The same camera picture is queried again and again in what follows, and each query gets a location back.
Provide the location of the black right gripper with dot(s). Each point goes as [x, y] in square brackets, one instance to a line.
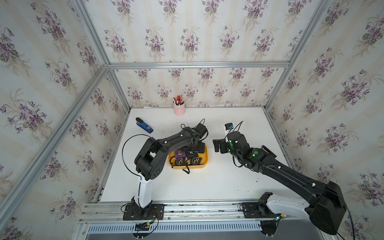
[221, 142]

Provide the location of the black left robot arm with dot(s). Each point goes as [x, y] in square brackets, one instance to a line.
[151, 160]

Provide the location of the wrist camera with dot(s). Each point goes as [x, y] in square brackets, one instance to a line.
[229, 127]
[201, 129]

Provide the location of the aluminium rail frame front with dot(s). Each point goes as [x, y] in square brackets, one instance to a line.
[192, 217]

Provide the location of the purple tape measure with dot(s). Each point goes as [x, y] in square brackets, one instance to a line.
[179, 154]

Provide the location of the yellow plastic storage box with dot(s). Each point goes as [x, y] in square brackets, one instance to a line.
[204, 156]

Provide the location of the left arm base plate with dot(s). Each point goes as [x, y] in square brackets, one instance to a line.
[133, 212]

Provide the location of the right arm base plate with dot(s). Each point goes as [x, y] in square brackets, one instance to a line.
[258, 211]

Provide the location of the pink pen holder cup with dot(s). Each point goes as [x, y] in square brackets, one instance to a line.
[179, 110]

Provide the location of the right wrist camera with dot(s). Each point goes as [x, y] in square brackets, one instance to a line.
[229, 127]

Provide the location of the black yellow tape measure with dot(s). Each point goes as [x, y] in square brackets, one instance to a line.
[181, 162]
[195, 161]

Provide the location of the blue black stapler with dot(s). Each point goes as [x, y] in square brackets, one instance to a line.
[143, 125]

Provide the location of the red pens in cup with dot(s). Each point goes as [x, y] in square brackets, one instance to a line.
[178, 100]

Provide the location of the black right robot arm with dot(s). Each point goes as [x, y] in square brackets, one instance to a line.
[320, 203]

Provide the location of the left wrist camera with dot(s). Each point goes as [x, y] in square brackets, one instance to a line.
[201, 129]

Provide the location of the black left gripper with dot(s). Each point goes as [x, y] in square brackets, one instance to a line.
[200, 149]

